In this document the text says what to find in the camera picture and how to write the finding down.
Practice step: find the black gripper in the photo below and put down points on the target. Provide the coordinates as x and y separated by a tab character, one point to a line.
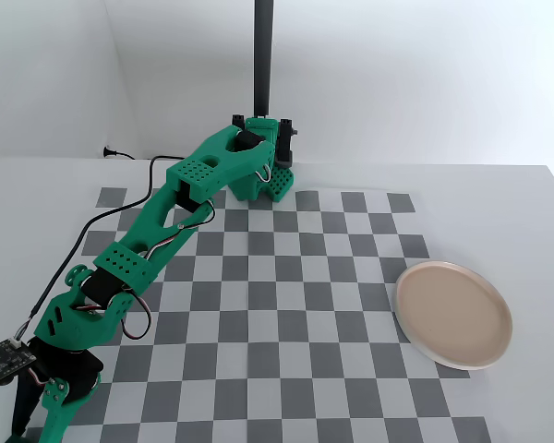
79	375

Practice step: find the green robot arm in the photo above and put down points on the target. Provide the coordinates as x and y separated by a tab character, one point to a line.
221	161

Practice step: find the beige round plate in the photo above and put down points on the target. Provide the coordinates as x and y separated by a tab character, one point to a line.
452	314

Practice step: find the grey white checkerboard mat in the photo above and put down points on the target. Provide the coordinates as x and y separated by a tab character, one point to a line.
281	323

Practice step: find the black table clamp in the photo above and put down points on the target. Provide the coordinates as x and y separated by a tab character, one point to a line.
285	143
237	121

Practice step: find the dark grey vertical pole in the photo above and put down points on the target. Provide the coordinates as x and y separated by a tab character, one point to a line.
263	55

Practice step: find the black camera circuit board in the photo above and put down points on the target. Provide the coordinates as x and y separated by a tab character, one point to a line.
2	360

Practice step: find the black wall plug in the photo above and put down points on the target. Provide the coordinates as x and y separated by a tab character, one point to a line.
108	151

